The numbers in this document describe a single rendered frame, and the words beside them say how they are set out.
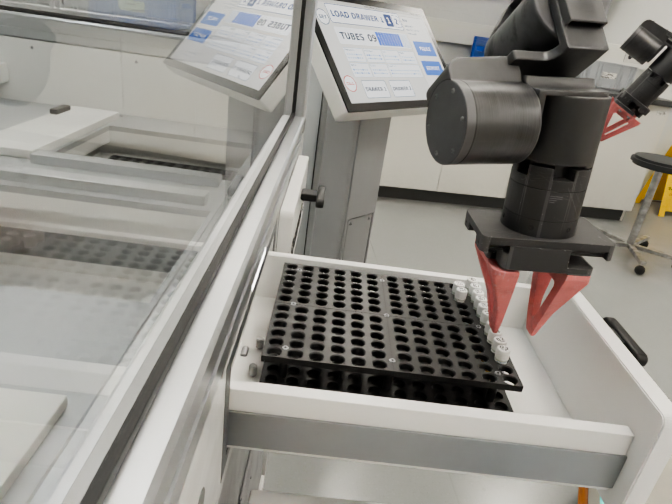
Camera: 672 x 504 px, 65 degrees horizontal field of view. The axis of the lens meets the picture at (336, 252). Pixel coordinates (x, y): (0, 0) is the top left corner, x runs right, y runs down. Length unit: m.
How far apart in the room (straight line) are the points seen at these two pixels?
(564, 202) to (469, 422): 0.18
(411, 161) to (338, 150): 2.21
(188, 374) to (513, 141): 0.25
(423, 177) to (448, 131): 3.34
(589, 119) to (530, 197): 0.07
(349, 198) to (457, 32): 2.89
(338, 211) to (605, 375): 1.09
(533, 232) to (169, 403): 0.29
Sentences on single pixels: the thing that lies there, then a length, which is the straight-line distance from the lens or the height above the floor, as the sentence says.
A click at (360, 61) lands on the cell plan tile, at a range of 1.34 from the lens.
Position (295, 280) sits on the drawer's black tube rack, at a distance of 0.56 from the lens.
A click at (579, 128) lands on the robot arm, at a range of 0.41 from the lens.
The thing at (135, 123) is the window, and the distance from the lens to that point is 0.20.
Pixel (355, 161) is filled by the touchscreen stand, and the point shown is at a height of 0.80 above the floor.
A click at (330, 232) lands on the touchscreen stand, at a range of 1.55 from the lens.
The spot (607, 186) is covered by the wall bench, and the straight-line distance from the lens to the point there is 4.27.
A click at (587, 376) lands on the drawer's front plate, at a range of 0.56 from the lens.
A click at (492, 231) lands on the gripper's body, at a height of 1.03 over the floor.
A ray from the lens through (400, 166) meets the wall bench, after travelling 3.65.
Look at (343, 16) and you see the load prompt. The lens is 1.39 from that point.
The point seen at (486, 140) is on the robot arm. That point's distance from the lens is 0.36.
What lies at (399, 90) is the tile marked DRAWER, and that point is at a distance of 1.40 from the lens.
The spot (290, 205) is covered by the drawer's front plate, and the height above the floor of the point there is 0.93.
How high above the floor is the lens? 1.17
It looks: 25 degrees down
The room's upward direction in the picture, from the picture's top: 8 degrees clockwise
